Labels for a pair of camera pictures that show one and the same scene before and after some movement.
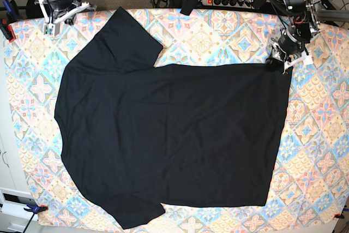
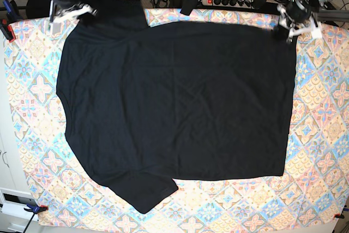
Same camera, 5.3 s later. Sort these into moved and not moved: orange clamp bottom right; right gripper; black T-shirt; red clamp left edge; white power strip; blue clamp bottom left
Moved: right gripper; black T-shirt
Not moved: blue clamp bottom left; red clamp left edge; white power strip; orange clamp bottom right
